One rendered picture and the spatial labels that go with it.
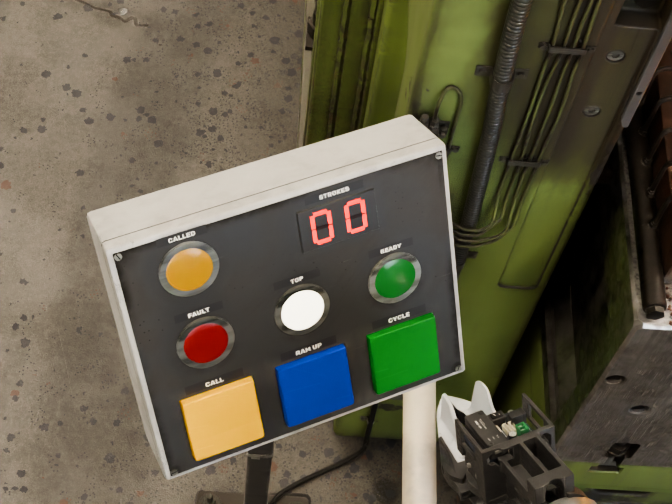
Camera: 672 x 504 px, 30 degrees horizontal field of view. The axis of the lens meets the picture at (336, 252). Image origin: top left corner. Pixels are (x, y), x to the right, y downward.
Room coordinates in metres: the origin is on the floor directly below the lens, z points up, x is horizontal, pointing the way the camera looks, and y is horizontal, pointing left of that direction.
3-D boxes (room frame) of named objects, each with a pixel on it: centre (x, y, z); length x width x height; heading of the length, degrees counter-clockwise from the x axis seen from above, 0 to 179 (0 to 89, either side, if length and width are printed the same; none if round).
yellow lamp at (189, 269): (0.54, 0.13, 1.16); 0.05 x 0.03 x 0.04; 96
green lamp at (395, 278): (0.61, -0.06, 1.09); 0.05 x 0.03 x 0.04; 96
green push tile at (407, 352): (0.57, -0.09, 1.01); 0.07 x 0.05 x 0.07; 121
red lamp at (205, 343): (0.51, 0.11, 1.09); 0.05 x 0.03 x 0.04; 96
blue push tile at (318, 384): (0.52, 0.00, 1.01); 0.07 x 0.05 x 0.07; 121
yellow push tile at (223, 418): (0.47, 0.09, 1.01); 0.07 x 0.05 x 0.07; 121
